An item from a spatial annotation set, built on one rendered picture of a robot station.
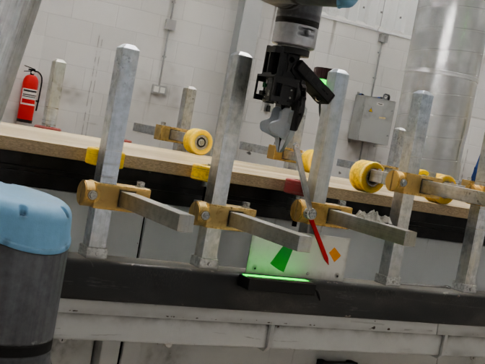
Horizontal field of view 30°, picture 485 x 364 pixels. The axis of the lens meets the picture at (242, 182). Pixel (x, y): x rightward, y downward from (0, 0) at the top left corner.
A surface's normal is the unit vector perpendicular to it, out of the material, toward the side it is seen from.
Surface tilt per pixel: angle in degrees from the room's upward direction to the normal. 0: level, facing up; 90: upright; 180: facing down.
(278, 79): 90
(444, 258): 90
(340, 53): 90
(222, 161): 90
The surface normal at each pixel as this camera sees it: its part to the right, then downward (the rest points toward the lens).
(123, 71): 0.49, 0.14
